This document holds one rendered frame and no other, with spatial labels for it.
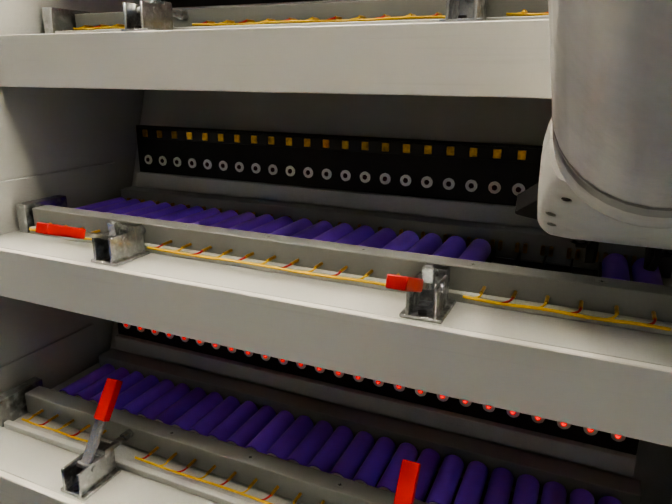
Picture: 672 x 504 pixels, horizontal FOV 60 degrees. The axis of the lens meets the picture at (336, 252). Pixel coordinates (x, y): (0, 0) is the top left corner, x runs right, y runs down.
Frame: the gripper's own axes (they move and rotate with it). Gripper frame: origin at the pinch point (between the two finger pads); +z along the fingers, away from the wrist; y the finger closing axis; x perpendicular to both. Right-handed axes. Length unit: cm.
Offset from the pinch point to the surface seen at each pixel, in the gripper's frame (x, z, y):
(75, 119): -7, 2, 54
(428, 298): 6.5, -2.6, 11.6
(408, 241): 1.0, 4.2, 15.7
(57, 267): 9.2, -5.3, 42.3
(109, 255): 7.3, -3.8, 38.7
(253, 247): 4.5, -1.6, 26.6
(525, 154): -8.4, 6.8, 7.9
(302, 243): 3.6, -1.7, 22.3
